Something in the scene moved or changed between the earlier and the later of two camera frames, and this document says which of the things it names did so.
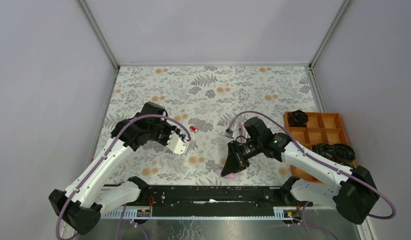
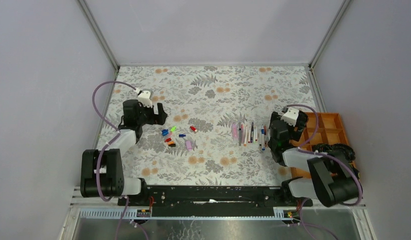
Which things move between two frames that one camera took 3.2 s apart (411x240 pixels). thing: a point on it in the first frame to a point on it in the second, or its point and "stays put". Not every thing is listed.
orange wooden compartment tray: [322, 128] stays put
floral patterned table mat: [212, 103] stays put
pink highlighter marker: [231, 176] to [234, 131]
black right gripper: [236, 162] to [295, 135]
